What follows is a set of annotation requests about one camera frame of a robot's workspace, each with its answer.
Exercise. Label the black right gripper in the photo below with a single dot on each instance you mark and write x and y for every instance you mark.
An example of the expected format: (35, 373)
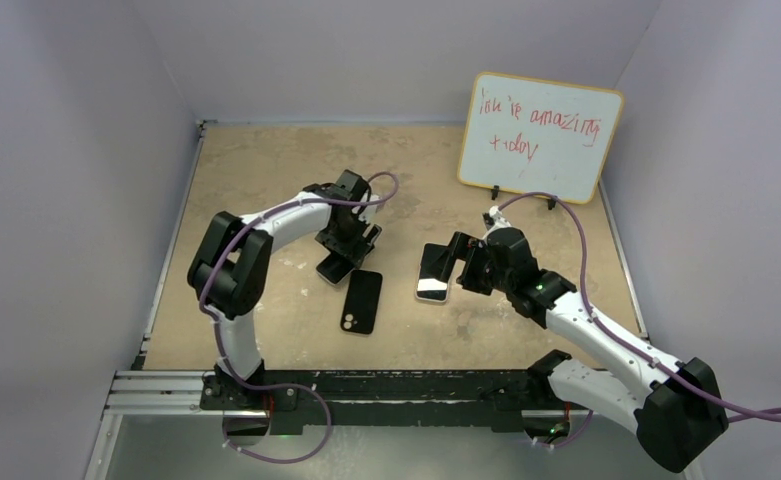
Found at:
(467, 281)

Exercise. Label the black phone silver edge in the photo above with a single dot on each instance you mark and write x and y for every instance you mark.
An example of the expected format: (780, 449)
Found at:
(347, 250)

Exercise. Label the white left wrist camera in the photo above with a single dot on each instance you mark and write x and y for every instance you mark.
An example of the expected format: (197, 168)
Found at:
(373, 204)

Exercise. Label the black phone case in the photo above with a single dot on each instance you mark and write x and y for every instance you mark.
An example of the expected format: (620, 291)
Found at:
(361, 302)

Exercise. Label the yellow framed whiteboard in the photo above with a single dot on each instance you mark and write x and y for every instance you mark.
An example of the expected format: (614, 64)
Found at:
(531, 135)

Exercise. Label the purple phone black screen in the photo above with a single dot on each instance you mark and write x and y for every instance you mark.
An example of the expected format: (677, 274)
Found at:
(432, 286)

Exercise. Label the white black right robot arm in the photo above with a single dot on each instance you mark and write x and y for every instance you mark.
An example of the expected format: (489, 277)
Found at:
(636, 386)

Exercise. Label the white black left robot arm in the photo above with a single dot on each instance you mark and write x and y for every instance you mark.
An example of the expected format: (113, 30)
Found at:
(230, 268)

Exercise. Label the white silicone phone case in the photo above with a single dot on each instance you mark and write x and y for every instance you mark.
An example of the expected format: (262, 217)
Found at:
(432, 297)

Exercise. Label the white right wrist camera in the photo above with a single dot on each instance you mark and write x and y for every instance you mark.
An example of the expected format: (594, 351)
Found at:
(494, 219)

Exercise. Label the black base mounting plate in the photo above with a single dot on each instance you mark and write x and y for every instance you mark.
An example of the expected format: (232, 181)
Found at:
(497, 396)

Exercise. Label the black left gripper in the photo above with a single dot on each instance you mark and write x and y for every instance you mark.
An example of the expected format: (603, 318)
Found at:
(353, 249)

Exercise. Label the aluminium frame rail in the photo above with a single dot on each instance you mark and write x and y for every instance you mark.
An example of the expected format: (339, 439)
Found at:
(180, 392)

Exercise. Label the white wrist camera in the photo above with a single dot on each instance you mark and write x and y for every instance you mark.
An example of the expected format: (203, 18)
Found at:
(373, 204)
(494, 219)

